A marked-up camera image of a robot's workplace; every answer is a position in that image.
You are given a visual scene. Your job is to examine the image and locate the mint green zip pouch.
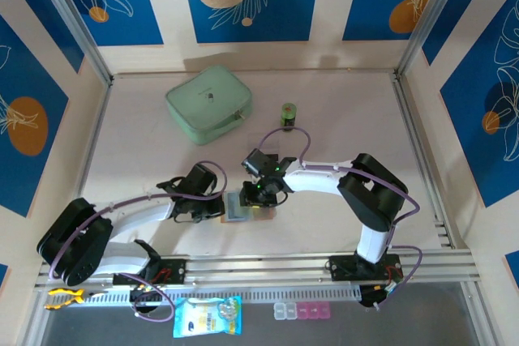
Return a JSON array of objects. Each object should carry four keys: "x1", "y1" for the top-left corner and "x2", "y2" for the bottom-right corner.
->
[{"x1": 165, "y1": 64, "x2": 255, "y2": 147}]

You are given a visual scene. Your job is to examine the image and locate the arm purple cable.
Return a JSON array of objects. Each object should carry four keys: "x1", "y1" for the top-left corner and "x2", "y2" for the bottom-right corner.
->
[
  {"x1": 258, "y1": 126, "x2": 425, "y2": 311},
  {"x1": 48, "y1": 160, "x2": 228, "y2": 324}
]

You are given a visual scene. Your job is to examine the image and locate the yellow handled pliers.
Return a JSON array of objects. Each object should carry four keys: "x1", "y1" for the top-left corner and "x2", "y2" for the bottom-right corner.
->
[{"x1": 44, "y1": 287, "x2": 109, "y2": 310}]

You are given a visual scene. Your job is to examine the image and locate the slotted grey cable duct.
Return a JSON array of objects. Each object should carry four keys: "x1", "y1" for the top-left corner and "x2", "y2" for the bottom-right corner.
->
[{"x1": 80, "y1": 285, "x2": 362, "y2": 306}]

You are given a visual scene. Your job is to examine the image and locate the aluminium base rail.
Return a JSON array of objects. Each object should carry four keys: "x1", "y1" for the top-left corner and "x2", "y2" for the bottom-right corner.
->
[{"x1": 34, "y1": 250, "x2": 475, "y2": 287}]

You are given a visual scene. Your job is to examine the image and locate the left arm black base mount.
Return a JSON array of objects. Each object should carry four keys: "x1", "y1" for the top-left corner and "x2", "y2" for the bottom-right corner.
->
[{"x1": 112, "y1": 258, "x2": 187, "y2": 286}]

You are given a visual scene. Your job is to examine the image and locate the green cylindrical bottle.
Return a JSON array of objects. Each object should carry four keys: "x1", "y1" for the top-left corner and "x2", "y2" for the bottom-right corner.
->
[{"x1": 279, "y1": 102, "x2": 298, "y2": 132}]

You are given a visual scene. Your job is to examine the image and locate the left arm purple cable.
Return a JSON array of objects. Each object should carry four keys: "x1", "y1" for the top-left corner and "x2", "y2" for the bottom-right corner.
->
[{"x1": 48, "y1": 160, "x2": 228, "y2": 324}]

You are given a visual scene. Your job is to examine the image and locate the tan leather card holder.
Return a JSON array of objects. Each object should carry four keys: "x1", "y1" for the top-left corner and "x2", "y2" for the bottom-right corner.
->
[{"x1": 220, "y1": 190, "x2": 277, "y2": 224}]

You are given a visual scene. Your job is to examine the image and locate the aluminium corner post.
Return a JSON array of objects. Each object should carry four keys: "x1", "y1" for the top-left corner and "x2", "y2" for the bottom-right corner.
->
[
  {"x1": 398, "y1": 0, "x2": 468, "y2": 76},
  {"x1": 28, "y1": 0, "x2": 114, "y2": 84}
]

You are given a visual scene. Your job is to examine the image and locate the blue snack packet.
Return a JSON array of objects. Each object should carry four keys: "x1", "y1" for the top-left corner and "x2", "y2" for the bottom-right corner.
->
[{"x1": 173, "y1": 295, "x2": 243, "y2": 339}]

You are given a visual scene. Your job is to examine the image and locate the aluminium table edge rail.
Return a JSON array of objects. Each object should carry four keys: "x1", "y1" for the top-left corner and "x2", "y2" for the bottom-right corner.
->
[{"x1": 392, "y1": 74, "x2": 457, "y2": 250}]

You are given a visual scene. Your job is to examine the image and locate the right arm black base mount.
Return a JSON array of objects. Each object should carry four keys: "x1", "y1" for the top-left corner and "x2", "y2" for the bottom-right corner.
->
[{"x1": 327, "y1": 254, "x2": 403, "y2": 282}]

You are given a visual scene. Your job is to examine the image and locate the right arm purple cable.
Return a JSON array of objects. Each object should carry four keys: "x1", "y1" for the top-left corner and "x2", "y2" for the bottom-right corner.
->
[{"x1": 258, "y1": 126, "x2": 425, "y2": 311}]

